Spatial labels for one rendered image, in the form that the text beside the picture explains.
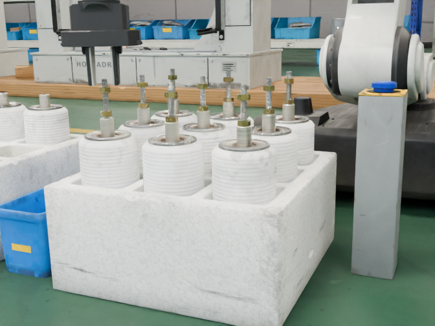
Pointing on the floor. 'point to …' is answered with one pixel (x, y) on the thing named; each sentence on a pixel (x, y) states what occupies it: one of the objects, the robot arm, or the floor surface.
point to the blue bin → (26, 235)
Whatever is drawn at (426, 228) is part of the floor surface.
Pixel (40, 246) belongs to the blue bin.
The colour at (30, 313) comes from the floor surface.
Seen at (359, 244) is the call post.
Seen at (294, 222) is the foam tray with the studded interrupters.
